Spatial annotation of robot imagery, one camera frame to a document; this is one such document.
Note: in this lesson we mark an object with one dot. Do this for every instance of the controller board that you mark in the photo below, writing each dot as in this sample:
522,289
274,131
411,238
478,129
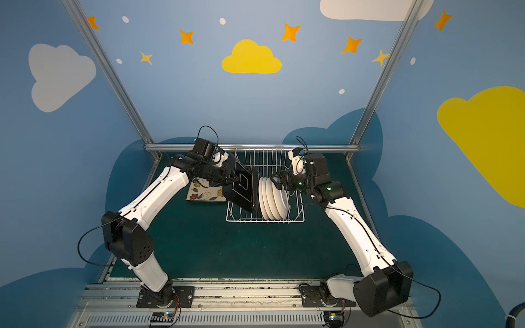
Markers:
333,320
162,319

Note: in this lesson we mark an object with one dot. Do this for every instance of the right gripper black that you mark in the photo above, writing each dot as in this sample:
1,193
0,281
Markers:
283,180

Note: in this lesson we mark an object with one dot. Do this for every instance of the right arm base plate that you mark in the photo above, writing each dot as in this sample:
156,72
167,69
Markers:
318,296

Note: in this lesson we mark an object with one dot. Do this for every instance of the white round plate leftmost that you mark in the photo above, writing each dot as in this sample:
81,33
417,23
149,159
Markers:
262,199

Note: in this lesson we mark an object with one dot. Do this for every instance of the left aluminium frame post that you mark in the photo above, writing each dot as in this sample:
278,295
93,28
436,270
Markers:
80,20

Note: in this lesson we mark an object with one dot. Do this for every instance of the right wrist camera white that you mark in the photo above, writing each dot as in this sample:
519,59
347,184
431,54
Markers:
296,156

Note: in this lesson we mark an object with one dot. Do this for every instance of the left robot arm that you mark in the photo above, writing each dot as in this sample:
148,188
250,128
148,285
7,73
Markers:
125,232

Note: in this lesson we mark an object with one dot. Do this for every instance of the left controller board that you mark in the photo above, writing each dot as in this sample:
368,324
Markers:
162,319

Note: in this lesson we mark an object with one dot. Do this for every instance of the white round plate rightmost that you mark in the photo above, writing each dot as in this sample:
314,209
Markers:
282,201

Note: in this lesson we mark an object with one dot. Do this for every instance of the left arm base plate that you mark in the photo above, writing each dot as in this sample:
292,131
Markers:
167,297

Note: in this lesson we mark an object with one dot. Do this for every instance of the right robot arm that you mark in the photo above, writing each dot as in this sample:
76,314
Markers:
386,282

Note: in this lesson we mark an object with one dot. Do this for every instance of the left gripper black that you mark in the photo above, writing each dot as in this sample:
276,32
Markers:
232,172

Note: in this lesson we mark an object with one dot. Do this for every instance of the front aluminium rail bed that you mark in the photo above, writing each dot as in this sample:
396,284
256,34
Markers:
226,303

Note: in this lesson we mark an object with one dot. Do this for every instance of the black square floral plate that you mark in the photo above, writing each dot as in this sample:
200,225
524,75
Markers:
240,188
200,190

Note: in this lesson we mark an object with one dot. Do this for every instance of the right controller board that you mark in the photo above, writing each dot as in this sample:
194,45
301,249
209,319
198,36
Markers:
333,320

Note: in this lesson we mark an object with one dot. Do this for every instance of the aluminium frame post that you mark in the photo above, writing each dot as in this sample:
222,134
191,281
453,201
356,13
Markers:
388,69
80,20

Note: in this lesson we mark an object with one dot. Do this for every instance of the white wire dish rack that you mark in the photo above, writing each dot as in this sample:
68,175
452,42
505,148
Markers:
268,163

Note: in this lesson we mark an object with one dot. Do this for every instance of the right aluminium frame post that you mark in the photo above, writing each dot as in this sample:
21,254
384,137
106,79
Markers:
388,69

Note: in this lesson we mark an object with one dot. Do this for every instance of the white round plate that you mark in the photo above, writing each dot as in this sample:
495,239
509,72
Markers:
262,199
275,207
268,198
282,201

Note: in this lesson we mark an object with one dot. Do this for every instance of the aluminium rear frame rail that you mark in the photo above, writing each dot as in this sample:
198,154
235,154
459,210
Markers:
313,148

